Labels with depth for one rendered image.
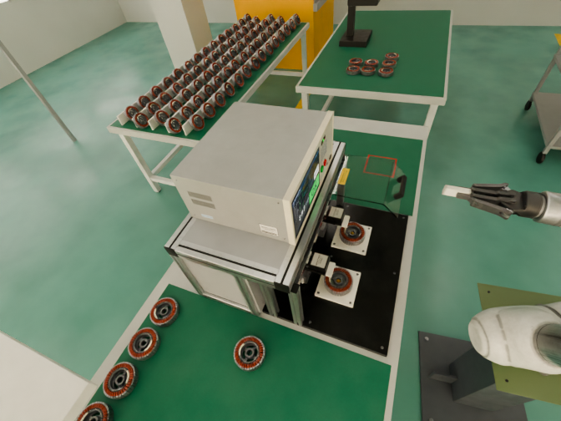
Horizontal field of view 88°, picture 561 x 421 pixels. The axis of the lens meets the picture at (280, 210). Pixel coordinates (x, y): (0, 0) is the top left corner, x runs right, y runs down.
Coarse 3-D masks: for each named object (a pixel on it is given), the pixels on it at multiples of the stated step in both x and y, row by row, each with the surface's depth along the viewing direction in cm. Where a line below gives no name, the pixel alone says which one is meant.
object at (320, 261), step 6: (318, 252) 109; (312, 258) 108; (318, 258) 108; (324, 258) 107; (330, 258) 110; (312, 264) 106; (318, 264) 106; (324, 264) 106; (330, 264) 110; (306, 270) 109; (312, 270) 107; (318, 270) 106; (324, 270) 105; (330, 270) 108; (330, 276) 107
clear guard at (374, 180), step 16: (352, 160) 119; (368, 160) 118; (384, 160) 117; (336, 176) 114; (352, 176) 113; (368, 176) 112; (384, 176) 111; (336, 192) 109; (352, 192) 108; (368, 192) 107; (384, 192) 106
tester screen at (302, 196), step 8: (312, 168) 89; (304, 184) 84; (312, 184) 94; (304, 192) 86; (296, 200) 80; (304, 200) 88; (296, 208) 82; (296, 216) 84; (304, 216) 93; (296, 224) 86
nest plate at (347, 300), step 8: (352, 272) 118; (360, 272) 117; (320, 280) 117; (344, 280) 116; (320, 288) 115; (352, 288) 113; (320, 296) 113; (328, 296) 112; (336, 296) 112; (344, 296) 112; (352, 296) 111; (344, 304) 110; (352, 304) 109
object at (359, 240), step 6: (348, 222) 130; (354, 222) 129; (342, 228) 128; (348, 228) 130; (354, 228) 129; (360, 228) 127; (342, 234) 126; (348, 234) 128; (354, 234) 126; (360, 234) 125; (342, 240) 127; (348, 240) 124; (354, 240) 123; (360, 240) 123
